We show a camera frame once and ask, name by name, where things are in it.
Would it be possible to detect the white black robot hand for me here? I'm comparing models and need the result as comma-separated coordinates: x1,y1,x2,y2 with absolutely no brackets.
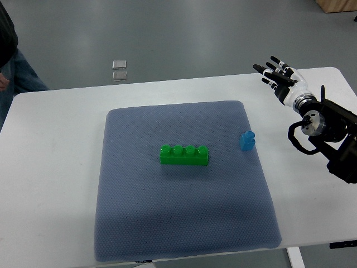
253,56,316,112

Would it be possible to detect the small blue block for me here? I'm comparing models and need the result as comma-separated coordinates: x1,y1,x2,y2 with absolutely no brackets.
239,131,255,151

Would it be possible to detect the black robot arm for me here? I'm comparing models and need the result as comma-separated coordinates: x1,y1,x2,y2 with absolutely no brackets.
288,85,356,184

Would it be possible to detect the long green block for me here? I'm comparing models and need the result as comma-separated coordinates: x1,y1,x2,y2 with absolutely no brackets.
160,145,209,166

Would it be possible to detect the wooden box corner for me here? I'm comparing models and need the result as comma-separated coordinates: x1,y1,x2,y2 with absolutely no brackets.
315,0,356,13

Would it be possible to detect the black table control panel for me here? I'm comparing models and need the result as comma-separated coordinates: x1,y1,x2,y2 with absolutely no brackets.
329,240,357,249

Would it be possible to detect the white table leg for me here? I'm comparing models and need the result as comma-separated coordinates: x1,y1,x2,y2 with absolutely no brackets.
286,247,305,268

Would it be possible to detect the lower metal floor plate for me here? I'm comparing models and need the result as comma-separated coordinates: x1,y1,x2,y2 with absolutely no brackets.
112,70,127,82

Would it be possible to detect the metal floor plate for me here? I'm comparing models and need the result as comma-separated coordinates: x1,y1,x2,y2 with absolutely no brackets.
112,70,127,82
112,60,127,70

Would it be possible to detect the upper metal floor plate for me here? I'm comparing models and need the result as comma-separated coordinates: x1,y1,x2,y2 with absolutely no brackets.
112,60,127,70

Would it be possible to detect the blue-grey textured mat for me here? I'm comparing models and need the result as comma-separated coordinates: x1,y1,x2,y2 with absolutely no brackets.
94,100,281,262

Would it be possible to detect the person in dark clothes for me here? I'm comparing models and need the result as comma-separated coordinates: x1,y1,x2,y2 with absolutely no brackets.
1,5,49,126

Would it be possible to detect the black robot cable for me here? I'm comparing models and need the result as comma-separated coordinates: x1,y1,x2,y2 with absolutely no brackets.
288,119,320,155

